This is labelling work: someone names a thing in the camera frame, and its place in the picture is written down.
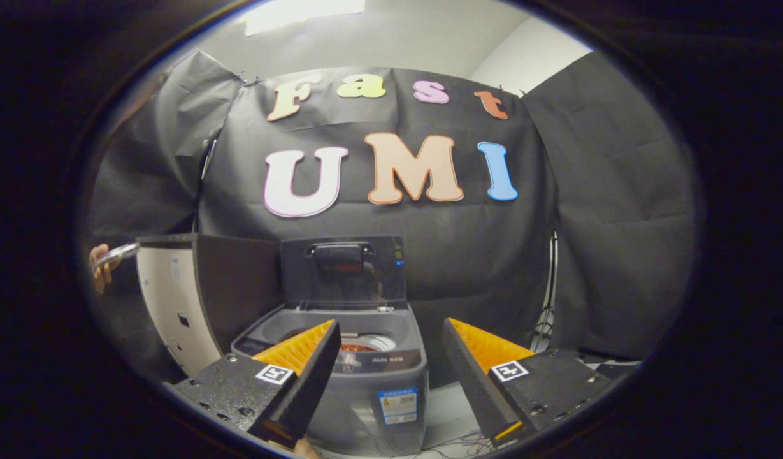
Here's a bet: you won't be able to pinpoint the grey washing machine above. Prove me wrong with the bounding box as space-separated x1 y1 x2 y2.
231 302 430 457

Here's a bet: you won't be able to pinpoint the white cabinet with black side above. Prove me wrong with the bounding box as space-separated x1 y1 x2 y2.
135 233 282 378

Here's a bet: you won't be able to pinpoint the black backdrop cloth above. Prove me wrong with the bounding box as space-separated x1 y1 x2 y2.
87 50 698 386

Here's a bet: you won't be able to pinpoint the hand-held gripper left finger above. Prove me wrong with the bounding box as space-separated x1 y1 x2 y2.
173 319 341 448

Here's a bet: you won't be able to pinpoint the black light stand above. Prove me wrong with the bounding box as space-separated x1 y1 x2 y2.
533 231 561 353

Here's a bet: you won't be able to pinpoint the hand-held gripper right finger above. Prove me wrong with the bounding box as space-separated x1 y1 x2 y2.
442 317 615 446

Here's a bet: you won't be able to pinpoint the black box on floor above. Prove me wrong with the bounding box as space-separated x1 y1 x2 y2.
594 360 642 378

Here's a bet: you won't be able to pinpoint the dark washing machine lid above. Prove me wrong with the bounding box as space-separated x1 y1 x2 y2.
280 235 408 308

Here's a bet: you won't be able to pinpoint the loose floor cables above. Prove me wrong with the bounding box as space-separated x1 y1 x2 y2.
422 430 495 459

